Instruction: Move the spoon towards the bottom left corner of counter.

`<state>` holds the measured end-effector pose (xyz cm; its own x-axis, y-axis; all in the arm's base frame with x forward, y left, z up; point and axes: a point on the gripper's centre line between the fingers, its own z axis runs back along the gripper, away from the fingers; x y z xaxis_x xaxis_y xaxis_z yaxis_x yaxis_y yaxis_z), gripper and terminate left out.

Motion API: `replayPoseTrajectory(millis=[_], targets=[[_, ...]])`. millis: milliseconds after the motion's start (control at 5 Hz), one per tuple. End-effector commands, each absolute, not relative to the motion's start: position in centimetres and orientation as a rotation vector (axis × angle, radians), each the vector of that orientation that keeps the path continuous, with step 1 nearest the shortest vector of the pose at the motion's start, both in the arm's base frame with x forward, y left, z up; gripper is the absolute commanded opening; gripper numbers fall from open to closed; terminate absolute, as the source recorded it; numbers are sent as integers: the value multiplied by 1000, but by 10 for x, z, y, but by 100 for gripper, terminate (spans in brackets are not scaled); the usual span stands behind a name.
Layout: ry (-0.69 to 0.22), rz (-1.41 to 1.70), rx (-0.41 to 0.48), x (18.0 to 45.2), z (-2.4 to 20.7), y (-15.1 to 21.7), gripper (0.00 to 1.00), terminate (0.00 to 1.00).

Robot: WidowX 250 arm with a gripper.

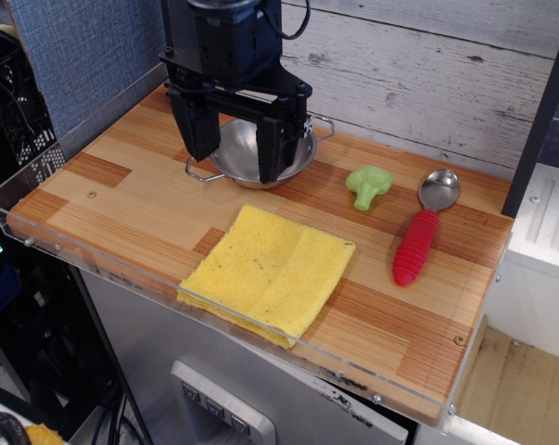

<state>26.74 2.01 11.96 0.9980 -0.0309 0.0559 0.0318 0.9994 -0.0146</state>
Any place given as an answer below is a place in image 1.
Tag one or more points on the black vertical frame post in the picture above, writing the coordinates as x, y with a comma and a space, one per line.
534, 144

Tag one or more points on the yellow folded cloth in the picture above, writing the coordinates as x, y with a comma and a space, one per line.
268, 275

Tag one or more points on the red-handled metal spoon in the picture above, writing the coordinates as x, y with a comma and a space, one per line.
439, 191

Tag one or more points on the steel bowl with handles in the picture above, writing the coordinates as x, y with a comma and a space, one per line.
237, 157

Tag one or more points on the black plastic crate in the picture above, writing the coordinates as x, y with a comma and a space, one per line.
26, 130

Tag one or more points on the white ribbed appliance block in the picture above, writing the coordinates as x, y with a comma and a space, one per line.
523, 300

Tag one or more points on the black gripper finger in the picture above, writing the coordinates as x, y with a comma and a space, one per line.
198, 123
276, 148

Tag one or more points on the green toy broccoli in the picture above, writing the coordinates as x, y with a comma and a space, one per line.
368, 182

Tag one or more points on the grey control panel with buttons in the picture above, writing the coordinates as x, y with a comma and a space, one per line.
245, 421

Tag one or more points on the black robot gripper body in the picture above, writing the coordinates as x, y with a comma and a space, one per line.
230, 52

